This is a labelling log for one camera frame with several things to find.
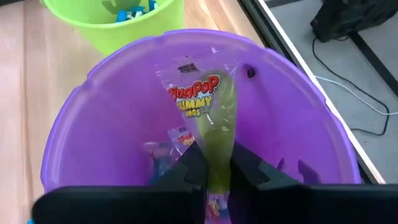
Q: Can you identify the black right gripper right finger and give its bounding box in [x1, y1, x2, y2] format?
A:
[228, 141, 398, 224]

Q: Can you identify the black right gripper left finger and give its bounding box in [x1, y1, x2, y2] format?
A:
[30, 141, 209, 224]

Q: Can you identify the red gummy ring packet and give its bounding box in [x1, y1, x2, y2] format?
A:
[167, 126, 197, 155]

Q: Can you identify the green gummy ring packet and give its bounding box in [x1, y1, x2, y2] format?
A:
[154, 54, 239, 224]

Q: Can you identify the purple halloween bucket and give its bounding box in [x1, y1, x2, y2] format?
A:
[40, 28, 363, 194]

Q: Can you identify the green halloween bucket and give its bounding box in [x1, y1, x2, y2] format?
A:
[39, 0, 187, 57]

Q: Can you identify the white power cable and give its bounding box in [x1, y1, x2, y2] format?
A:
[313, 74, 398, 116]

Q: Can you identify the black power cable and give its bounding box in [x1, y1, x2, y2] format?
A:
[312, 36, 391, 137]

